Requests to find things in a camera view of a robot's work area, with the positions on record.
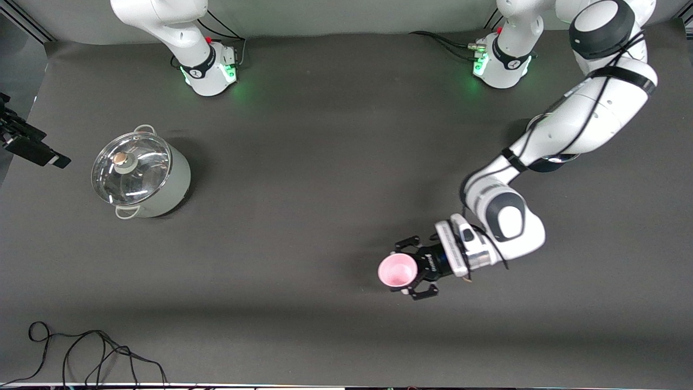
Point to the dark blue saucepan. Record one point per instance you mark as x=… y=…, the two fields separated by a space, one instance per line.
x=547 y=167

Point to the glass lid with wooden knob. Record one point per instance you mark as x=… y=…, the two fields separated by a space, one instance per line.
x=146 y=173

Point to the pink plastic cup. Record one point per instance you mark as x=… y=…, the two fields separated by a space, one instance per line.
x=395 y=271

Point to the dark grey table mat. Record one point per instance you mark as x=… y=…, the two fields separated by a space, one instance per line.
x=270 y=216

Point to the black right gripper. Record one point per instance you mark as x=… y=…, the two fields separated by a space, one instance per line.
x=27 y=132

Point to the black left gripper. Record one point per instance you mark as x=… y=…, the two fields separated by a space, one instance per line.
x=433 y=264

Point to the grey aluminium frame bar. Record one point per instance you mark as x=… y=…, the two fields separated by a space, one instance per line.
x=32 y=27

